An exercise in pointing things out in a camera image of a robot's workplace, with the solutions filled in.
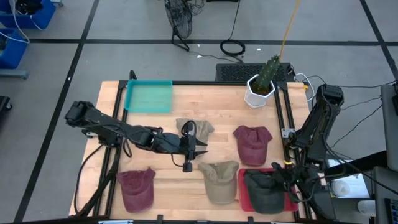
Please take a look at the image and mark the white looped cable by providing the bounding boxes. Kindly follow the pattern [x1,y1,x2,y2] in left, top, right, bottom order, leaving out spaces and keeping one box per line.
[295,73,316,103]

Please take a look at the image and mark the red plastic tray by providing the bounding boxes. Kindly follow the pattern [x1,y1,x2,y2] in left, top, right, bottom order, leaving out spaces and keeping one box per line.
[238,167,299,213]

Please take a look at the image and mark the white paper sheet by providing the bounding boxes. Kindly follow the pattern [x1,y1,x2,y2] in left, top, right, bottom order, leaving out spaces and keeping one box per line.
[326,158,371,200]

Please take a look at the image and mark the thick black table cable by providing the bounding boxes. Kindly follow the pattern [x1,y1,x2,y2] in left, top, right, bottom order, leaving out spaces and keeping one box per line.
[73,144,108,215]

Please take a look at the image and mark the teal plastic tray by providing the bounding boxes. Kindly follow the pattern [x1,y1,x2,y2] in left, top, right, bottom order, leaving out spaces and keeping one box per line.
[123,79,174,114]

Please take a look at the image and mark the beige baseball cap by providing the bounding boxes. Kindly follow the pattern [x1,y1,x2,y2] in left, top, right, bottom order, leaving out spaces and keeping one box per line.
[175,117,215,142]
[197,160,240,205]

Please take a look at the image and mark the dark keyboard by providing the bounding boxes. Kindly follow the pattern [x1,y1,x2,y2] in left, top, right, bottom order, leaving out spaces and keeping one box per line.
[384,198,398,224]

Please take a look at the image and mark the white hexagonal plant pot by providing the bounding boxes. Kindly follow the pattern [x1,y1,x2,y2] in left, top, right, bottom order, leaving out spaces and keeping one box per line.
[244,73,276,109]

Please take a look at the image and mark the black item in bin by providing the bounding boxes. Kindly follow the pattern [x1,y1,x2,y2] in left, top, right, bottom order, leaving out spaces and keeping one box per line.
[14,0,44,16]

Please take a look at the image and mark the yellow hanging strap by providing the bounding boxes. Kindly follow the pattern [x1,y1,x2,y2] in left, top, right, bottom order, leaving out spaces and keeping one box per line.
[279,0,302,62]

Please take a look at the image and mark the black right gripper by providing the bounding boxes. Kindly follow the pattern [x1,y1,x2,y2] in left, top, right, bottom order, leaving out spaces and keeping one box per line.
[271,161,315,200]

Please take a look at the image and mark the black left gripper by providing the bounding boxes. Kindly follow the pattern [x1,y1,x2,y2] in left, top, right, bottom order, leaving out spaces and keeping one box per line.
[178,120,209,174]

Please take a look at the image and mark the maroon baseball cap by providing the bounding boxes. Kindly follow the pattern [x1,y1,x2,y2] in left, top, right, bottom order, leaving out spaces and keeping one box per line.
[233,124,274,167]
[116,167,157,214]

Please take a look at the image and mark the grey desk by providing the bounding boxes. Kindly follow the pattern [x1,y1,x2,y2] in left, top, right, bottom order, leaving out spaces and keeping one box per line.
[381,83,398,172]

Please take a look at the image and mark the black baseball cap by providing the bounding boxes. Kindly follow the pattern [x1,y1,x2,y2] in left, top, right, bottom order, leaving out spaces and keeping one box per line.
[243,169,286,215]

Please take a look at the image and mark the grey cabinet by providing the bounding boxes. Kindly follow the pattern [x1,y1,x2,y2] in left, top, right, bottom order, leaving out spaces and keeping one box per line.
[371,166,398,224]

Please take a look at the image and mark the clear plastic roll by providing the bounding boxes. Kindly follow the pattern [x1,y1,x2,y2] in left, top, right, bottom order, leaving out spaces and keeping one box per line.
[331,180,351,197]

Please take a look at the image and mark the black diagonal beam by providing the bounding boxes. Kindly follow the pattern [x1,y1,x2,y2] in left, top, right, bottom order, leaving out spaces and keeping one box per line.
[323,151,388,182]

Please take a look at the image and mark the small blue bin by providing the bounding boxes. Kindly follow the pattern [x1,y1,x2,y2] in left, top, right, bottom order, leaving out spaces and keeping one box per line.
[0,28,29,70]

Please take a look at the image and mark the long black floor cable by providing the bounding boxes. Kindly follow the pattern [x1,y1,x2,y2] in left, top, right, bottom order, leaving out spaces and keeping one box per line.
[303,75,398,90]

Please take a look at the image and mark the wavy black floor cable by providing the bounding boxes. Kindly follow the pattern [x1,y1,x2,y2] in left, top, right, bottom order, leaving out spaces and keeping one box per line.
[341,96,383,110]

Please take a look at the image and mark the black perforated computer case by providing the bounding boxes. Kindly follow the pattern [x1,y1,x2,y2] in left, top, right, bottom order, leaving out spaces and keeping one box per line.
[215,63,295,83]

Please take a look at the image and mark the black metal table frame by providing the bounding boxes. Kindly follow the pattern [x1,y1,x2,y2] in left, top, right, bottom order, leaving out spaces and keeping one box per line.
[73,70,330,223]

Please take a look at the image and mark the grey base plate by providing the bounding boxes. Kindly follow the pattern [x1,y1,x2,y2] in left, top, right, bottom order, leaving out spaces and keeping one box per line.
[0,68,29,79]

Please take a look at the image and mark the black floor fan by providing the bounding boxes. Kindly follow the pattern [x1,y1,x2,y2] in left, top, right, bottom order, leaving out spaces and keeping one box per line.
[164,0,193,52]

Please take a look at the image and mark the large blue bin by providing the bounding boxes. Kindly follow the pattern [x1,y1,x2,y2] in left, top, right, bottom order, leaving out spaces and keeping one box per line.
[0,0,57,30]

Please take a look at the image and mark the green cactus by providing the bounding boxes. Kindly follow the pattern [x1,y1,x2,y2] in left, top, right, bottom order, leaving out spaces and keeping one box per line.
[254,54,281,91]

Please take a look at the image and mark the straight black floor cable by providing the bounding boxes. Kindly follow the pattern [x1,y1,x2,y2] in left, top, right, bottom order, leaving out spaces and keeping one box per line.
[228,0,241,41]

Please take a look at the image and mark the coiled black cable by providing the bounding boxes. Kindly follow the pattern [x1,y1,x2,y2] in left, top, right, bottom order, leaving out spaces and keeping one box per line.
[220,39,246,58]

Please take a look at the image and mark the white cup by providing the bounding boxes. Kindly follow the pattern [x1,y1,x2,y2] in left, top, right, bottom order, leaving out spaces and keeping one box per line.
[357,200,377,216]

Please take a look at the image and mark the white thin cable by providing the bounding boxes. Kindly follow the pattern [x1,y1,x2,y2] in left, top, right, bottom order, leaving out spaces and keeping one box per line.
[9,0,43,44]

